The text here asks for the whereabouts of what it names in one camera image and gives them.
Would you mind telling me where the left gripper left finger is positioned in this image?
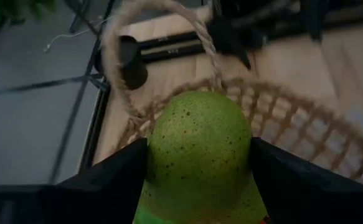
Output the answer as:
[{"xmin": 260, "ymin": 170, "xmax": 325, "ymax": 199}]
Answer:
[{"xmin": 0, "ymin": 138, "xmax": 148, "ymax": 224}]

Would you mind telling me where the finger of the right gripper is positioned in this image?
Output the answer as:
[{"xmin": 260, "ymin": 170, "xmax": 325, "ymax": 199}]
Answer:
[
  {"xmin": 234, "ymin": 45, "xmax": 253, "ymax": 71},
  {"xmin": 303, "ymin": 0, "xmax": 324, "ymax": 42}
]

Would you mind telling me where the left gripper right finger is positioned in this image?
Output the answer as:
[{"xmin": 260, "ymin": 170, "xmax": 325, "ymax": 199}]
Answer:
[{"xmin": 250, "ymin": 137, "xmax": 363, "ymax": 224}]

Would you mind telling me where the wicker basket with handles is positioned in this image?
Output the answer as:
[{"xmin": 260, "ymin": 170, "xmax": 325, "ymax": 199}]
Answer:
[{"xmin": 101, "ymin": 0, "xmax": 363, "ymax": 189}]

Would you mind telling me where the green pear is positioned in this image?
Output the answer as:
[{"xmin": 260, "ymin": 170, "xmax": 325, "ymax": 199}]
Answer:
[{"xmin": 132, "ymin": 90, "xmax": 268, "ymax": 224}]

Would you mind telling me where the potted green plant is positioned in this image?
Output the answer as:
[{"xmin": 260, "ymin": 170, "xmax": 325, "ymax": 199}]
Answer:
[{"xmin": 0, "ymin": 0, "xmax": 149, "ymax": 91}]

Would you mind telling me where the white floor cable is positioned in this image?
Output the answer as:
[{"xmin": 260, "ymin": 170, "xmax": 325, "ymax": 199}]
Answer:
[{"xmin": 43, "ymin": 17, "xmax": 113, "ymax": 53}]

